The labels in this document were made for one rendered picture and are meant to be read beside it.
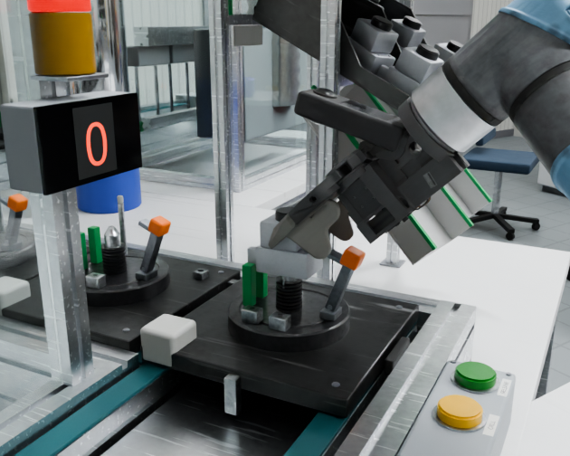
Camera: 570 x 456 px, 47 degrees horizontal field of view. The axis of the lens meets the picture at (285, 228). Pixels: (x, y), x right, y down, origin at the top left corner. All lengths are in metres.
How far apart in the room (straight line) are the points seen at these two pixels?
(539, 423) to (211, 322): 0.40
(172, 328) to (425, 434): 0.28
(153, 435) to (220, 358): 0.10
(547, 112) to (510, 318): 0.58
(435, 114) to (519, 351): 0.48
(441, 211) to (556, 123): 0.47
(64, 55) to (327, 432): 0.40
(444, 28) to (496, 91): 6.52
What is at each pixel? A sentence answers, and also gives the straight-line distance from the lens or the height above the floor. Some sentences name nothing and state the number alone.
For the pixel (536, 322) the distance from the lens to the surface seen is 1.09.
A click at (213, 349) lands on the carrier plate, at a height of 0.97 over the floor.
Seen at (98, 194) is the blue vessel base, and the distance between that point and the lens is 1.62.
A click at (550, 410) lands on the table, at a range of 0.87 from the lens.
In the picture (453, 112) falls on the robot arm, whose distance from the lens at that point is 0.60.
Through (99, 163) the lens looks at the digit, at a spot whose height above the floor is 1.18.
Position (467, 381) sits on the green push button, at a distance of 0.68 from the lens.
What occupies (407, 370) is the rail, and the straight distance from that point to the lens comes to 0.70.
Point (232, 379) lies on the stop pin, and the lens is 0.67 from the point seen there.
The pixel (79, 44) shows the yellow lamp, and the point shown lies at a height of 1.28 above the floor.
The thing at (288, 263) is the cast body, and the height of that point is 1.05.
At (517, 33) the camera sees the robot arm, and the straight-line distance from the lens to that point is 0.59.
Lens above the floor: 1.30
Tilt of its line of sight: 18 degrees down
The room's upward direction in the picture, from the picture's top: straight up
